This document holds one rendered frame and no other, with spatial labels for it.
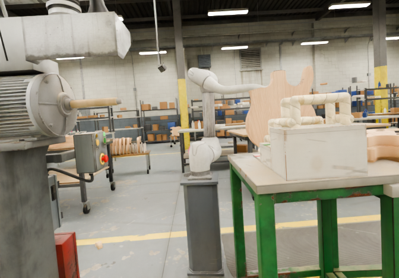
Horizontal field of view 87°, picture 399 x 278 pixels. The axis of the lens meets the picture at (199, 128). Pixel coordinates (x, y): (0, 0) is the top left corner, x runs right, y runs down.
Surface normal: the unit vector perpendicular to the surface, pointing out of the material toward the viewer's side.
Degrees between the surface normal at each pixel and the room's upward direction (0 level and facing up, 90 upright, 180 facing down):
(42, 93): 81
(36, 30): 90
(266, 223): 90
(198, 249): 90
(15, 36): 90
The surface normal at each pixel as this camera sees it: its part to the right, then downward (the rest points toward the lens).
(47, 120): 0.91, 0.24
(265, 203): 0.03, 0.05
